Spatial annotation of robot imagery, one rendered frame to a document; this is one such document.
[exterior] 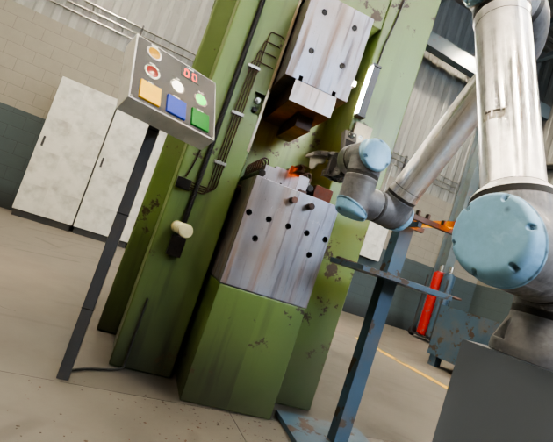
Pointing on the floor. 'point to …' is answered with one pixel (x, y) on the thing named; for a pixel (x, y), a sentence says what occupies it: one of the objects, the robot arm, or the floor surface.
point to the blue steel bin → (448, 316)
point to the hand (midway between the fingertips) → (326, 161)
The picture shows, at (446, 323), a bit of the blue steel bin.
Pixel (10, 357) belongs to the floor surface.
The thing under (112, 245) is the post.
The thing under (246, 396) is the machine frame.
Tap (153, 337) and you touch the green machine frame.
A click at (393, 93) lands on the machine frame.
